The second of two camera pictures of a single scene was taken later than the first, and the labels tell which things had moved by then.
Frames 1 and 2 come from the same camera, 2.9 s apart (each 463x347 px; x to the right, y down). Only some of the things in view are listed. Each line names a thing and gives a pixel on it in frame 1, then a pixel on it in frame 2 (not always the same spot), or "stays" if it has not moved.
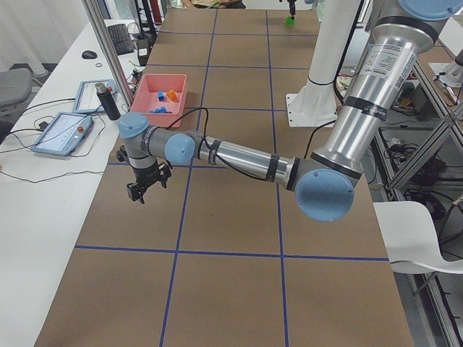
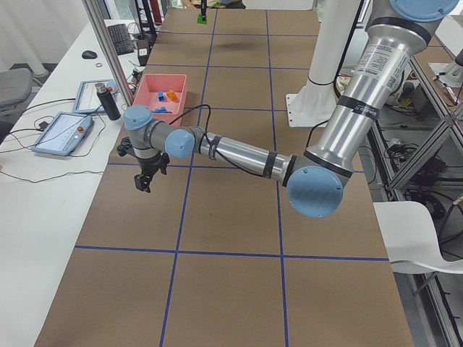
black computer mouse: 89,55 stays
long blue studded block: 162,110 stays
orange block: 172,95 stays
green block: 290,20 -> 200,19
